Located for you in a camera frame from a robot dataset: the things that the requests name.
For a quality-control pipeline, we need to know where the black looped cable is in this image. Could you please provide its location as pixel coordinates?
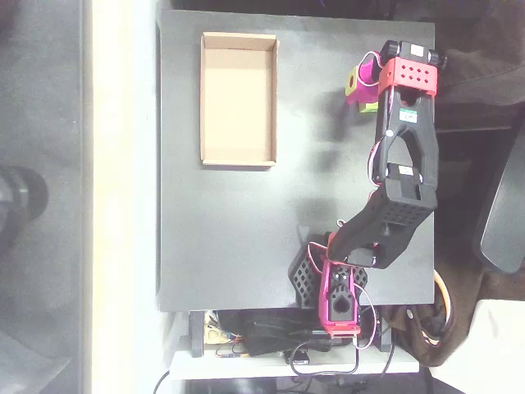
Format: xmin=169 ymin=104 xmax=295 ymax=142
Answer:
xmin=289 ymin=340 xmax=397 ymax=378

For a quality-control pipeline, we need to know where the black round cylinder object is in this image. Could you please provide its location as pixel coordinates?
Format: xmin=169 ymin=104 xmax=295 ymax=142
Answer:
xmin=0 ymin=165 xmax=50 ymax=250

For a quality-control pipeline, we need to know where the black power cable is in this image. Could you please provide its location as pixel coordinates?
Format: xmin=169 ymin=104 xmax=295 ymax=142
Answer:
xmin=153 ymin=369 xmax=171 ymax=394

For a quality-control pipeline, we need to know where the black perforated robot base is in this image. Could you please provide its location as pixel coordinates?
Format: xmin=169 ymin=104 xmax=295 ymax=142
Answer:
xmin=288 ymin=233 xmax=370 ymax=309

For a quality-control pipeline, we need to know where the small wired circuit board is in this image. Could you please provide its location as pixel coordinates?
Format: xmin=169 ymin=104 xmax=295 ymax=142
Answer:
xmin=215 ymin=343 xmax=251 ymax=360

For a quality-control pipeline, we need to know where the orange cable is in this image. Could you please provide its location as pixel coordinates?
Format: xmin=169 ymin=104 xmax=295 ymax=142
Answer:
xmin=433 ymin=270 xmax=452 ymax=325

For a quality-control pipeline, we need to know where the shallow cardboard box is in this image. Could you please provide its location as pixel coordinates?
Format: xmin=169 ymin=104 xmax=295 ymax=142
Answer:
xmin=199 ymin=31 xmax=280 ymax=167

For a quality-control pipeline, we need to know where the black fabric bag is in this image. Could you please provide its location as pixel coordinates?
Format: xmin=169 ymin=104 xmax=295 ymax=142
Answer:
xmin=240 ymin=309 xmax=329 ymax=357

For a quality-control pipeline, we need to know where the white shelf board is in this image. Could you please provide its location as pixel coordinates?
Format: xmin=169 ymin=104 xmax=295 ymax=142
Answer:
xmin=170 ymin=348 xmax=420 ymax=381

